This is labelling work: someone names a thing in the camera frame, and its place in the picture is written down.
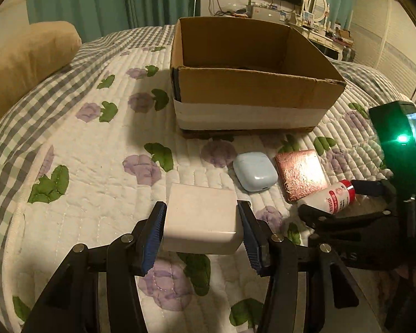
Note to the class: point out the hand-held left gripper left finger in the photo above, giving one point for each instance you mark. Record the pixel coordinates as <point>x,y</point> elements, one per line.
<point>152,241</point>

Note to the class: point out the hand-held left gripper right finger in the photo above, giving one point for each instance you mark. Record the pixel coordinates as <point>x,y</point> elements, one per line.
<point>251,241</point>

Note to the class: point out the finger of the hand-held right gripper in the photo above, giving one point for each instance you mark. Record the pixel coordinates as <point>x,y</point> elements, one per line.
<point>369,187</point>
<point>336,216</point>

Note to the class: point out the white bottle with red cap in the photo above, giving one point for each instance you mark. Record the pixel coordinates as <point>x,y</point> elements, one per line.
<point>327,199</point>

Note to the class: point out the white rectangular plastic box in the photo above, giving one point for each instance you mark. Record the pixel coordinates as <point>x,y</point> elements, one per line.
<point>201,215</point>

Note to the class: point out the rose gold square compact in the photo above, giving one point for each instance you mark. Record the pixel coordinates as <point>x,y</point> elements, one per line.
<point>301,175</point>

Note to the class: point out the light blue earbud case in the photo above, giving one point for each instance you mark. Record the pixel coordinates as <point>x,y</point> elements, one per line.
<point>254,171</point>

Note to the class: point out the floral quilted bedspread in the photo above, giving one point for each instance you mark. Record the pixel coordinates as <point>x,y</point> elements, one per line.
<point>90,152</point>

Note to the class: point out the white sliding wardrobe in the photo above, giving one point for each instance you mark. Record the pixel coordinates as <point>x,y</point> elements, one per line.
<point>388,41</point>

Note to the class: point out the open cardboard box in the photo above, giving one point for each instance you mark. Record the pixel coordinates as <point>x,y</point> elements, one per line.
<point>249,86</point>

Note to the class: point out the white dressing table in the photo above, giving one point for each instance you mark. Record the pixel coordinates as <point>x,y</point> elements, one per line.
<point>324,38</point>

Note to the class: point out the round white vanity mirror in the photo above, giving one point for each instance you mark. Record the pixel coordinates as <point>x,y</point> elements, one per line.
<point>315,5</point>

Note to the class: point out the white box under television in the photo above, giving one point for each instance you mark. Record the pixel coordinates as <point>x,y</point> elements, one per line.
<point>268,13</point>

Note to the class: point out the yellow pillow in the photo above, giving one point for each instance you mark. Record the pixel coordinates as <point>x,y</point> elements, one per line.
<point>24,66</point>

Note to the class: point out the green curtain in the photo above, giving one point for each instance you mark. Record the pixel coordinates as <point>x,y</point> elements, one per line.
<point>107,0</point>

